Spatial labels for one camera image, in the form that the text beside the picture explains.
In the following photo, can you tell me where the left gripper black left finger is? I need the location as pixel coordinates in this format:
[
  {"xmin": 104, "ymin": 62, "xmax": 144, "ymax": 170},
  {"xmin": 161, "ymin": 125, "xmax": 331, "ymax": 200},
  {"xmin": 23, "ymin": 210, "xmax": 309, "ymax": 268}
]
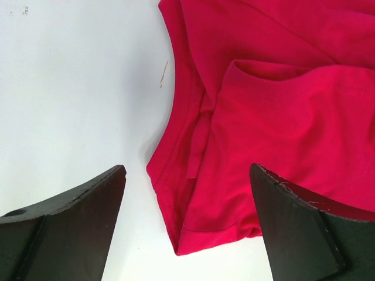
[{"xmin": 1, "ymin": 165, "xmax": 126, "ymax": 280}]

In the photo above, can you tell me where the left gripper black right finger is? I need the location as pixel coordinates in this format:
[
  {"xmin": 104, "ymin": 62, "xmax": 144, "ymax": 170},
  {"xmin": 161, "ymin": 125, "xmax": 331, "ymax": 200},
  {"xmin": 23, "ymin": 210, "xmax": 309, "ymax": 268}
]
[{"xmin": 250, "ymin": 164, "xmax": 374, "ymax": 281}]

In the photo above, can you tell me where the crimson red t shirt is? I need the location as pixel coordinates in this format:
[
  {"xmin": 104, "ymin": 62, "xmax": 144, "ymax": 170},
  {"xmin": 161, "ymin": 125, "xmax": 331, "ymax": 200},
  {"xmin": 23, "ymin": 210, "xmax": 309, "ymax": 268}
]
[{"xmin": 146, "ymin": 1, "xmax": 374, "ymax": 256}]

